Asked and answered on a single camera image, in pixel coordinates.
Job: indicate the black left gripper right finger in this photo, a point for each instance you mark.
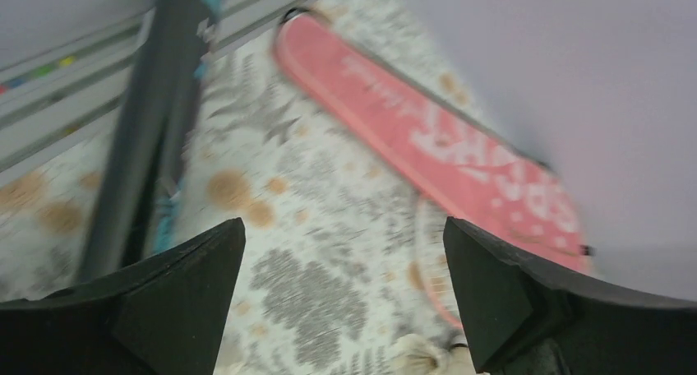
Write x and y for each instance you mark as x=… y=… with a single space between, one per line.
x=523 y=314

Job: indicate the white feather shuttlecock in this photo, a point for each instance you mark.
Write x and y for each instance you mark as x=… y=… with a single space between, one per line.
x=414 y=354

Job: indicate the aluminium frame rail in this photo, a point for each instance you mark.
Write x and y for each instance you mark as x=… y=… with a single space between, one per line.
x=58 y=98

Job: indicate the black shuttlecock tube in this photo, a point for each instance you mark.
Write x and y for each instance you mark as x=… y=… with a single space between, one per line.
x=171 y=44

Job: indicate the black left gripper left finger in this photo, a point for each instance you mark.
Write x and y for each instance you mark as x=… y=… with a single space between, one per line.
x=163 y=315

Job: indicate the pink badminton racket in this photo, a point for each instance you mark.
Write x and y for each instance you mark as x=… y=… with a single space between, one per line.
x=429 y=251

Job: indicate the pink racket bag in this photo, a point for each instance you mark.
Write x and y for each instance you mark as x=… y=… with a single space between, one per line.
x=465 y=169

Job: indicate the floral fern tablecloth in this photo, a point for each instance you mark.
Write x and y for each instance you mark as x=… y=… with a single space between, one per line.
x=329 y=278

